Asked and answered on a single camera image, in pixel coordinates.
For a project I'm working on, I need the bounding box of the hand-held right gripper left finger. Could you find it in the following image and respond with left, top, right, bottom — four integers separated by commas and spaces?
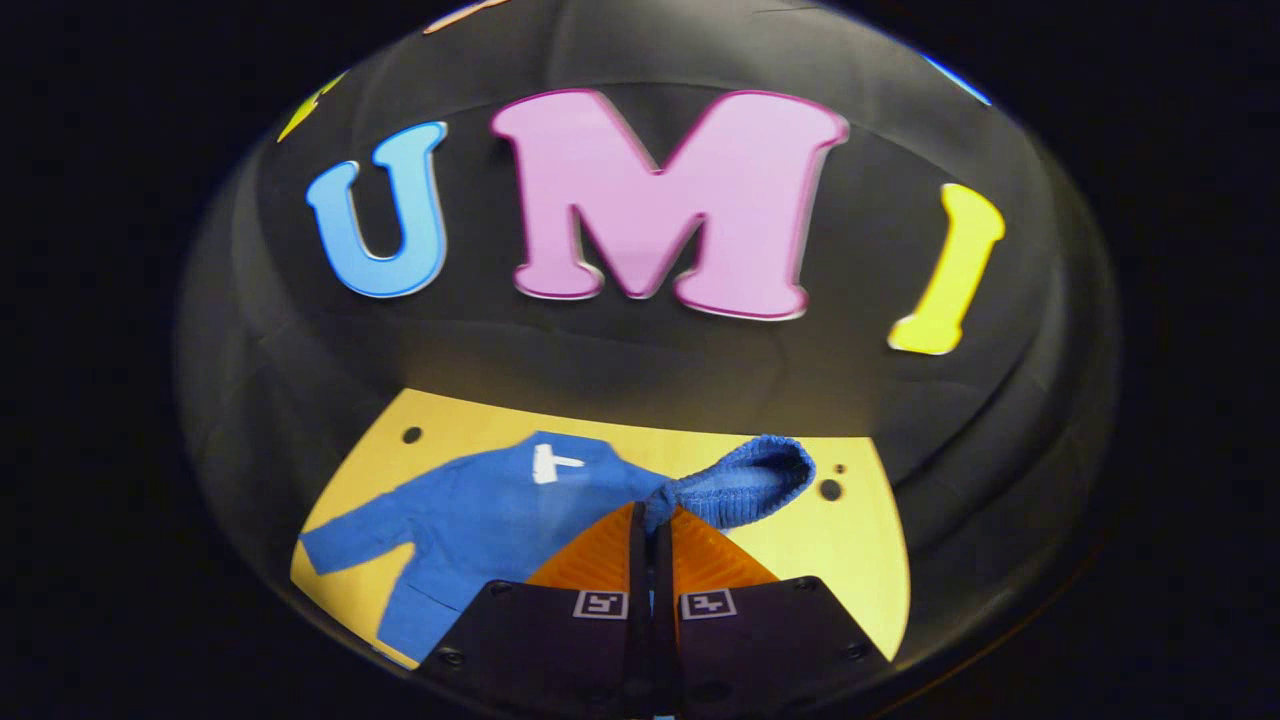
412, 500, 653, 720

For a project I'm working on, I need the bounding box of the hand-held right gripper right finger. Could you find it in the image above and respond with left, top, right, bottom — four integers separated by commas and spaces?
652, 505, 894, 720

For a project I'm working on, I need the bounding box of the blue knit cardigan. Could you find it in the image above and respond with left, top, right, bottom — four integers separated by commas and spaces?
298, 432, 816, 666

